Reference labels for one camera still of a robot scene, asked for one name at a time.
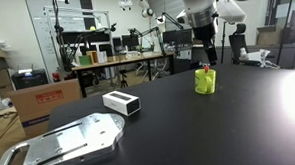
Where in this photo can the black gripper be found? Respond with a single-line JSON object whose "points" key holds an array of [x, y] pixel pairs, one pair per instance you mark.
{"points": [[204, 32]]}

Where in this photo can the red capped marker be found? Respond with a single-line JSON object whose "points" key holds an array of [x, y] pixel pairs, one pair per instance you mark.
{"points": [[206, 69]]}

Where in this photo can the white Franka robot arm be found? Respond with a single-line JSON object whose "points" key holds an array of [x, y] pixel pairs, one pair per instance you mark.
{"points": [[199, 3]]}

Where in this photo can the yellow-green ceramic mug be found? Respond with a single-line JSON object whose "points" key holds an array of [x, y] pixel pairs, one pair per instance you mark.
{"points": [[204, 84]]}

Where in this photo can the thin black stand pole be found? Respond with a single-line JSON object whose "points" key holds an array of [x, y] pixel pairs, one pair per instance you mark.
{"points": [[223, 44]]}

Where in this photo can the black office chair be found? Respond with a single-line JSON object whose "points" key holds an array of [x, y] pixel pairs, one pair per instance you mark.
{"points": [[237, 43]]}

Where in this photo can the wide black monitor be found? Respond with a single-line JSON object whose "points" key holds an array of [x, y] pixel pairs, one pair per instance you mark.
{"points": [[177, 37]]}

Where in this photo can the plain cardboard box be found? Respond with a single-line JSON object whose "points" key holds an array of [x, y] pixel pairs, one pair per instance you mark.
{"points": [[269, 36]]}

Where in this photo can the grey low cabinet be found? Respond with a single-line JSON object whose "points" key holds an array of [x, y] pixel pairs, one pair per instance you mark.
{"points": [[286, 54]]}

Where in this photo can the small black monitor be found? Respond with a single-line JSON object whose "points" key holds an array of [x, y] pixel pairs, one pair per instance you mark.
{"points": [[129, 41]]}

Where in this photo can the black light stand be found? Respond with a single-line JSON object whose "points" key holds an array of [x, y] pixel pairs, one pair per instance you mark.
{"points": [[286, 19]]}

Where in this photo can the long wooden desk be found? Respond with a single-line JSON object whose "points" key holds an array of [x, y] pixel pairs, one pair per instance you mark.
{"points": [[126, 59]]}

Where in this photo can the small black tripod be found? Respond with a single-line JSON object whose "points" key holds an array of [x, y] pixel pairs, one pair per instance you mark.
{"points": [[123, 81]]}

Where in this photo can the white ceiling projector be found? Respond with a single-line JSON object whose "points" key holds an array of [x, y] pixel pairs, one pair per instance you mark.
{"points": [[125, 3]]}

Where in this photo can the white box with black panel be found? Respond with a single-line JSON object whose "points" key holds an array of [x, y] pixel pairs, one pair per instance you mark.
{"points": [[116, 101]]}

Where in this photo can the white carton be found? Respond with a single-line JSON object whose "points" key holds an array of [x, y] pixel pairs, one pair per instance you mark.
{"points": [[102, 57]]}

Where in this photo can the tan wooden box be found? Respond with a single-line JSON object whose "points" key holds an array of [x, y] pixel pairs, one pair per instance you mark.
{"points": [[93, 57]]}

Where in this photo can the yellow ball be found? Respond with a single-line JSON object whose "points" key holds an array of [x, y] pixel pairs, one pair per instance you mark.
{"points": [[92, 28]]}

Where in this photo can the green box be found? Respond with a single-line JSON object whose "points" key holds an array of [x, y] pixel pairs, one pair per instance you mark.
{"points": [[84, 60]]}

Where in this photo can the aluminium mounting plate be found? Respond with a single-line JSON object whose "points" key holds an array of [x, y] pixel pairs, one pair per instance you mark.
{"points": [[84, 133]]}

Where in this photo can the red fire extinguisher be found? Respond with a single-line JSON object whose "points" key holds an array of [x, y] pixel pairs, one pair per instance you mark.
{"points": [[55, 76]]}

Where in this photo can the white whiteboard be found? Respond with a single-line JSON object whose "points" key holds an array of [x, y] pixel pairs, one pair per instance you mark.
{"points": [[43, 37]]}

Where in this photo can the cardboard box with red label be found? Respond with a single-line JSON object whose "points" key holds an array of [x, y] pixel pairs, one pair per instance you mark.
{"points": [[38, 112]]}

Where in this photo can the black printer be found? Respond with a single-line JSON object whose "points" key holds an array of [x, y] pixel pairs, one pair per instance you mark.
{"points": [[29, 79]]}

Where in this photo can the tall black camera stand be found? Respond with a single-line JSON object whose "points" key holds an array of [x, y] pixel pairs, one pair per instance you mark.
{"points": [[57, 33]]}

